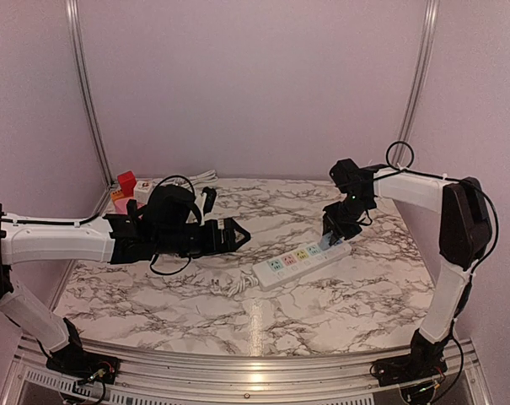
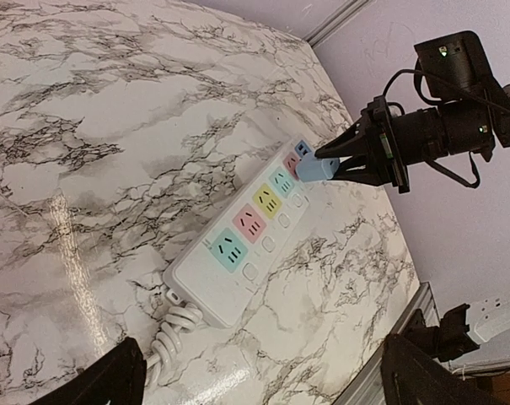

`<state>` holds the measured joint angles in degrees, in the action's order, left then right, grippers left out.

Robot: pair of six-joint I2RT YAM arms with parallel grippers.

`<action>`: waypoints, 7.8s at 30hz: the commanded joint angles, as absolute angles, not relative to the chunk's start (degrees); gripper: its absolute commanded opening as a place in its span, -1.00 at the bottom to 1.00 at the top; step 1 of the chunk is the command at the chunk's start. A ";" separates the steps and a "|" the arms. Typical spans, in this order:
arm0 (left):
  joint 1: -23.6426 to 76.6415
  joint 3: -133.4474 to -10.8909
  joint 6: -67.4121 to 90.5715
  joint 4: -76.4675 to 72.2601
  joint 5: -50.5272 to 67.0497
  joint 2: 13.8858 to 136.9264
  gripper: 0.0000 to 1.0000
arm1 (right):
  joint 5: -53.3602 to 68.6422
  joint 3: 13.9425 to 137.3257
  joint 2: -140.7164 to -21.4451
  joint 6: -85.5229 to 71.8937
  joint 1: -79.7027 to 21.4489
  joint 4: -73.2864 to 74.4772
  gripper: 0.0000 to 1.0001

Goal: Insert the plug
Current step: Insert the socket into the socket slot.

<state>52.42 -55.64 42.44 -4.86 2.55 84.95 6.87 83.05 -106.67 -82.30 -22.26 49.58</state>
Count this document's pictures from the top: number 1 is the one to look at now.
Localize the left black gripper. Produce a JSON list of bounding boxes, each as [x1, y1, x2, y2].
[[155, 217, 250, 259]]

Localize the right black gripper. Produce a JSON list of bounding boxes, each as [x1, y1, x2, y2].
[[323, 192, 373, 241]]

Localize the blue small plug adapter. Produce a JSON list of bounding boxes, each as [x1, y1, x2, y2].
[[319, 234, 332, 251]]

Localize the white multicolour power strip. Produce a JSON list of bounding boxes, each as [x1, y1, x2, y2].
[[252, 240, 352, 291]]

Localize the white orange-strip cable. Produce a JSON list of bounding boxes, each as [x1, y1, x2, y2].
[[151, 169, 218, 189]]

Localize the white cube socket adapter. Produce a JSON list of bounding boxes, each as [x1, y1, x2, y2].
[[133, 180, 153, 204]]

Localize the pink triangular power strip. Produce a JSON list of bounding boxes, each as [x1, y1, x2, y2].
[[113, 197, 145, 214]]

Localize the red cube socket adapter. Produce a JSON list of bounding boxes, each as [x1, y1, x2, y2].
[[117, 170, 137, 197]]

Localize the orange power strip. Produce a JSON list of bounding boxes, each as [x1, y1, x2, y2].
[[110, 189, 126, 202]]

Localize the black power adapter with cable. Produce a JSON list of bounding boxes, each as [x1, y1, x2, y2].
[[126, 199, 138, 220]]

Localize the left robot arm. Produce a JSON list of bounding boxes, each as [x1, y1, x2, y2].
[[0, 177, 250, 377]]

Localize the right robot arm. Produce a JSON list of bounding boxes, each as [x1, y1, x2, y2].
[[322, 159, 499, 386]]

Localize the white bundled strip cable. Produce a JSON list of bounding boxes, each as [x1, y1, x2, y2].
[[212, 272, 259, 298]]

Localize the right aluminium frame post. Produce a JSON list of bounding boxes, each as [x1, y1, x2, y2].
[[386, 0, 440, 166]]

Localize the aluminium frame post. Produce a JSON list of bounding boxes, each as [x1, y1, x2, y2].
[[386, 0, 440, 166], [64, 0, 115, 186]]

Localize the aluminium front rail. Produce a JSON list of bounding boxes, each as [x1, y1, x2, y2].
[[0, 335, 494, 404]]

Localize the left aluminium frame post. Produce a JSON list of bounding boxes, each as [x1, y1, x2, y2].
[[64, 0, 115, 186]]

